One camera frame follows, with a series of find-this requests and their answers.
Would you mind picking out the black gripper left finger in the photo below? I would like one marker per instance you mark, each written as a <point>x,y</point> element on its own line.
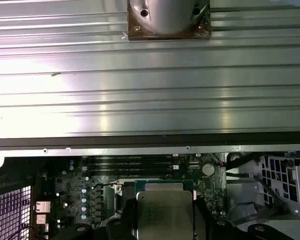
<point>128,212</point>

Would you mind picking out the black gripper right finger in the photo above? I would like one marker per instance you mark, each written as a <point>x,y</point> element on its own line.
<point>202,220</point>

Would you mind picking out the silver CPU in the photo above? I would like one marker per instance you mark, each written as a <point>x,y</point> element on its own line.
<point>165,215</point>

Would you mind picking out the CPU socket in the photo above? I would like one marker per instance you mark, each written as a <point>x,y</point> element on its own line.
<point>165,186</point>

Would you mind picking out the silver coin battery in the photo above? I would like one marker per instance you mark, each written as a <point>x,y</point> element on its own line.
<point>208,169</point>

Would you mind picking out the green motherboard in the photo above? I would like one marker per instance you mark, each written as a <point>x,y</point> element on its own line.
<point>72,185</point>

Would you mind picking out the black PC case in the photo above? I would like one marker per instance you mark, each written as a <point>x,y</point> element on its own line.
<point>140,143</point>

